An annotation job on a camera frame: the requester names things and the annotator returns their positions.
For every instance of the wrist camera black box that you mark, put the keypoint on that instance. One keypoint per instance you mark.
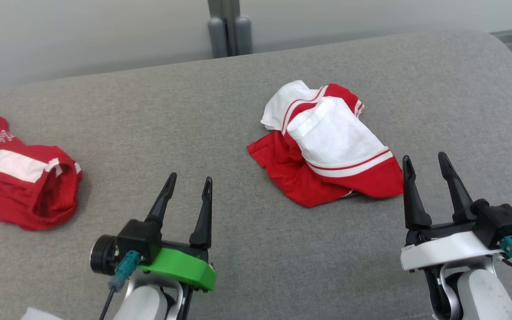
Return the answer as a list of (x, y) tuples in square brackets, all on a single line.
[(138, 240), (500, 222)]

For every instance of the grey partition post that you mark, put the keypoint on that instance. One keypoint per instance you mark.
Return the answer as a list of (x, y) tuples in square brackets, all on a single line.
[(229, 31)]

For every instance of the red white basketball jersey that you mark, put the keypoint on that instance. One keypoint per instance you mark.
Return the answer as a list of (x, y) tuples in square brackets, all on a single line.
[(336, 142)]

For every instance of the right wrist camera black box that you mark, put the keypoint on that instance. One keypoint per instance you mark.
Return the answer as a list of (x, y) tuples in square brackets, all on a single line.
[(500, 222)]

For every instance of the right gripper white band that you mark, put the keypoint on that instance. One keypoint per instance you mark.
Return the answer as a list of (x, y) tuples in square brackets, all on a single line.
[(442, 251)]

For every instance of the red shorts white stripe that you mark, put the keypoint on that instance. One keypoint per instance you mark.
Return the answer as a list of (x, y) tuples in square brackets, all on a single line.
[(20, 186)]

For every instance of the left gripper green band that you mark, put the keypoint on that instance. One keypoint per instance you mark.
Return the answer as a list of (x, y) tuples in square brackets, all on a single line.
[(180, 266)]

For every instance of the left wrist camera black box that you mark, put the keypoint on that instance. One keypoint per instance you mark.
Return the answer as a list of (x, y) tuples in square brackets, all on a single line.
[(138, 240)]

